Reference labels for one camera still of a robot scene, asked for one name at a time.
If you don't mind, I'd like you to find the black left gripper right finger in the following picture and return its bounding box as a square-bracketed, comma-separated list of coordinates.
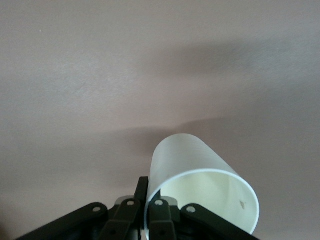
[146, 197, 261, 240]

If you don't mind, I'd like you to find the brown table cover mat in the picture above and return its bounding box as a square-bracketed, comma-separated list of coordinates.
[0, 0, 320, 240]

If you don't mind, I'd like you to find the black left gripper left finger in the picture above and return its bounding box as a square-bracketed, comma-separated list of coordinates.
[14, 176, 150, 240]

